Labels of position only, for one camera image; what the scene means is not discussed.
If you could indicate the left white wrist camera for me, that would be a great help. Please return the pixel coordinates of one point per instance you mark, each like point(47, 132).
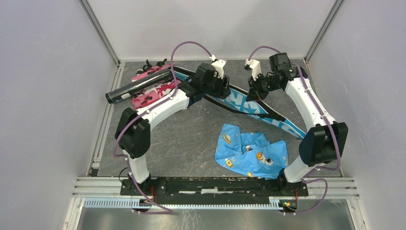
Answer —
point(218, 64)

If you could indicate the black shuttlecock tube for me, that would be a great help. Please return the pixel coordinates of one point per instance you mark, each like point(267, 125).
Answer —
point(138, 86)

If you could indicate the pink camouflage shorts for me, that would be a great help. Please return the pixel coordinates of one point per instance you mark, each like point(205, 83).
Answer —
point(153, 93)

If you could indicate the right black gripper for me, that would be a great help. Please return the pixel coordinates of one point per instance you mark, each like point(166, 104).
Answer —
point(253, 95)

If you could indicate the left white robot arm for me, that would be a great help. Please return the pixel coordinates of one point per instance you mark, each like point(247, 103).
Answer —
point(134, 129)

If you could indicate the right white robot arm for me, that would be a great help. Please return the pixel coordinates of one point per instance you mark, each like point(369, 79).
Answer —
point(324, 142)

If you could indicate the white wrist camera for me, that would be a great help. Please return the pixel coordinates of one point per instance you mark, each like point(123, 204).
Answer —
point(254, 67)
point(218, 64)

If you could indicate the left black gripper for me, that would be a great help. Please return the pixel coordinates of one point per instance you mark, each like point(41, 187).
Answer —
point(222, 92)

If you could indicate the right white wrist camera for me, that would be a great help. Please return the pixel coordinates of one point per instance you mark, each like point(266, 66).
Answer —
point(254, 67)

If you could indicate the blue sport racket bag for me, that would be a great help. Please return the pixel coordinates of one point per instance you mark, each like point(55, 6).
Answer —
point(236, 102)

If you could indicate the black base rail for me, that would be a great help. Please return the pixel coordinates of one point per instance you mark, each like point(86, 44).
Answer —
point(166, 194)

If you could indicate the blue astronaut print cloth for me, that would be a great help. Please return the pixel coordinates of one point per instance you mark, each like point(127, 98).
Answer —
point(250, 154)

